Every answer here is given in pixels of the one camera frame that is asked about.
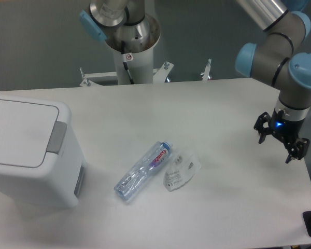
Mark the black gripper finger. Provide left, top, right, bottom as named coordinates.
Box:
left=286, top=137, right=309, bottom=163
left=253, top=112, right=273, bottom=144

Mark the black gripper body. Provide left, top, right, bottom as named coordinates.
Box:
left=269, top=110, right=305, bottom=143

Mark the white trash can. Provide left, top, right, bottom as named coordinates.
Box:
left=0, top=93, right=87, bottom=208

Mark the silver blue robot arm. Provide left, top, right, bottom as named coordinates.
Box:
left=79, top=1, right=311, bottom=161

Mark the metal levelling foot bolt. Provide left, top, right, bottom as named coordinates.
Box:
left=200, top=58, right=212, bottom=81

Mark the crushed clear plastic bottle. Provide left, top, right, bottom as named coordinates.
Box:
left=114, top=141, right=173, bottom=202

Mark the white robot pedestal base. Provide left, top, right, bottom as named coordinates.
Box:
left=79, top=15, right=174, bottom=88

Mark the black cable on pedestal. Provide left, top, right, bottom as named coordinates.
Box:
left=120, top=40, right=135, bottom=85

